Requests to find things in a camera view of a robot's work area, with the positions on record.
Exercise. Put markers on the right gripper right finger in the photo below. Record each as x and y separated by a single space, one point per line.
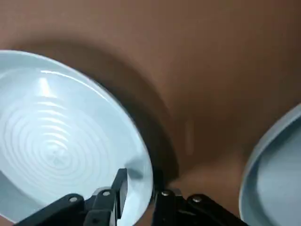
178 212

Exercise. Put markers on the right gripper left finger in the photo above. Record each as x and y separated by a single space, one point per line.
98 207

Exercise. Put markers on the blue plate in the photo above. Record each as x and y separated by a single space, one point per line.
270 176
58 117

